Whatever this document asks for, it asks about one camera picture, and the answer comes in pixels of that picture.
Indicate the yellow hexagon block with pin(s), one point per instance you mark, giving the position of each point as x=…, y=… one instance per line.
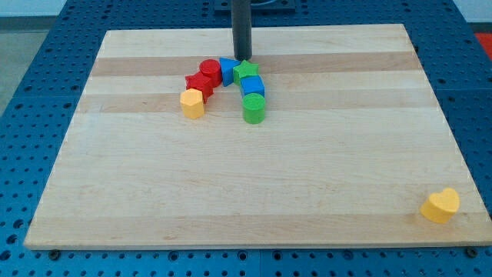
x=192, y=103

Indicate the green cylinder block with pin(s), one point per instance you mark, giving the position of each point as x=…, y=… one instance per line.
x=253, y=106

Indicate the blue cube block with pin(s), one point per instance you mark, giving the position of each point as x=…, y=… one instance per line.
x=253, y=84

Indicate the green star block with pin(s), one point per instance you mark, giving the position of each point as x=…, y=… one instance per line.
x=244, y=70

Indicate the red star block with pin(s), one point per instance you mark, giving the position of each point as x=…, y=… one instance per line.
x=200, y=82

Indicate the blue triangle block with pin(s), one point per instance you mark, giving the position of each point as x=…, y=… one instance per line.
x=227, y=70

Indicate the red cylinder block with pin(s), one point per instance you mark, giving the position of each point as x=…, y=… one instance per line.
x=212, y=69

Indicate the light wooden board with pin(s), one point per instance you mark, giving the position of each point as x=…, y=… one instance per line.
x=353, y=142

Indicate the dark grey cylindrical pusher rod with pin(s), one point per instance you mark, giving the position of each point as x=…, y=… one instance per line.
x=241, y=29

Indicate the yellow heart block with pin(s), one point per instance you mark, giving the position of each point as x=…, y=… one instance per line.
x=440, y=207

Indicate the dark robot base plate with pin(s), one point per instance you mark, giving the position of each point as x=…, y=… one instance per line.
x=224, y=6

